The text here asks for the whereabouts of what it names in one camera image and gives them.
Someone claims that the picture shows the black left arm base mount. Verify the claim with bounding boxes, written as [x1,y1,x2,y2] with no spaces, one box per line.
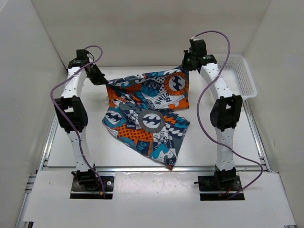
[70,175,114,200]

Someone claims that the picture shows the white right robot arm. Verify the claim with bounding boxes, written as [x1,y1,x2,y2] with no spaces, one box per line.
[181,38,243,190]

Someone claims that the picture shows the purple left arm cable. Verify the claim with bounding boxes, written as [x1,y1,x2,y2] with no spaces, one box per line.
[50,45,106,198]

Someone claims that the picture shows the colourful patterned shorts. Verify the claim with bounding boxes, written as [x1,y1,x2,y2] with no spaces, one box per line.
[102,66,190,170]

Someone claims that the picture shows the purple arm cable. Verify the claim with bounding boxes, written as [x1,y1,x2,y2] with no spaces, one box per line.
[190,30,264,200]
[50,45,106,198]

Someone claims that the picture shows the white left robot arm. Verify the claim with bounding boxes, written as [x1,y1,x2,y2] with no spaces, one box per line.
[50,47,108,191]

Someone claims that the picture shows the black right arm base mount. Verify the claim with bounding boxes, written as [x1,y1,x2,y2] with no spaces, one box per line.
[193,176,245,201]

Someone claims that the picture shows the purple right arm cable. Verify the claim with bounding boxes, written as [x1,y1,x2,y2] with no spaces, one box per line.
[190,30,264,200]

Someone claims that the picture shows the white perforated plastic basket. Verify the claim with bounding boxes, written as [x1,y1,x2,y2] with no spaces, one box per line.
[221,54,257,101]

